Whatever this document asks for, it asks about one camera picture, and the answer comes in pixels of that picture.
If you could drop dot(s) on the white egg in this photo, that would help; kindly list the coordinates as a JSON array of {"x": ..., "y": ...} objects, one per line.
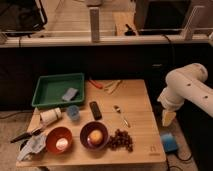
[{"x": 62, "y": 144}]

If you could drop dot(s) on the orange bowl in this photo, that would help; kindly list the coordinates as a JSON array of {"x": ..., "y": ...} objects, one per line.
[{"x": 54, "y": 135}]

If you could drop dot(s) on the pale wooden sticks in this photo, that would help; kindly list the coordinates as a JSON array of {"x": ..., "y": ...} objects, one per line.
[{"x": 111, "y": 87}]

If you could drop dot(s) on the black eraser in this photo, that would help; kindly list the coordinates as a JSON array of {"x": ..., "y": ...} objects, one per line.
[{"x": 95, "y": 110}]

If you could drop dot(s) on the blue foot pedal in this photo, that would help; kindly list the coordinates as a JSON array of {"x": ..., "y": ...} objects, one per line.
[{"x": 169, "y": 143}]

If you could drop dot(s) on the crumpled grey cloth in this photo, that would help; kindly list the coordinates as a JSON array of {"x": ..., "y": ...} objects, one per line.
[{"x": 34, "y": 146}]

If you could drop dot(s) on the black tool on shelf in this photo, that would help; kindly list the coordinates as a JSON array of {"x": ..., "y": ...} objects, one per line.
[{"x": 129, "y": 31}]

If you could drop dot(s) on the bunch of dark grapes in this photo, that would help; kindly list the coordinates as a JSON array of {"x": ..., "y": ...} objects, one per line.
[{"x": 120, "y": 139}]

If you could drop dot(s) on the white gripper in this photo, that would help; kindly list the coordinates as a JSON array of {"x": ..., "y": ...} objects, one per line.
[{"x": 170, "y": 101}]

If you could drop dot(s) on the wooden board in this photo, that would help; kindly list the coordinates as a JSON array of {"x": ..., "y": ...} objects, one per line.
[{"x": 132, "y": 98}]

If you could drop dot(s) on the black monitor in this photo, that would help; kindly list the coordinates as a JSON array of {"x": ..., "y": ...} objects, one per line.
[{"x": 22, "y": 15}]

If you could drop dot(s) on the metal spoon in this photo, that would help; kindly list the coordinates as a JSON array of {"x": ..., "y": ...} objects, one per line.
[{"x": 118, "y": 110}]

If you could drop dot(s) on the purple bowl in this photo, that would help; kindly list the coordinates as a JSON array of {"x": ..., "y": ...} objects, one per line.
[{"x": 87, "y": 129}]

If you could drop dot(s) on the small blue cup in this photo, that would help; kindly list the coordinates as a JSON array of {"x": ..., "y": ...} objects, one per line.
[{"x": 73, "y": 112}]

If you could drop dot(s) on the grey sponge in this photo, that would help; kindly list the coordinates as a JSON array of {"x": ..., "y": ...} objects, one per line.
[{"x": 70, "y": 94}]

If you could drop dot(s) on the white tape roll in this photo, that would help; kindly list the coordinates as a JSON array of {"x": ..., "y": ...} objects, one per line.
[{"x": 50, "y": 116}]

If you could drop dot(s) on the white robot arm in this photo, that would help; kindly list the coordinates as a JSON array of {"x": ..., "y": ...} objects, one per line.
[{"x": 185, "y": 83}]

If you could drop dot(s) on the green plastic tray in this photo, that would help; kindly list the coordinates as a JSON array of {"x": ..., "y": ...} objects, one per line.
[{"x": 50, "y": 90}]

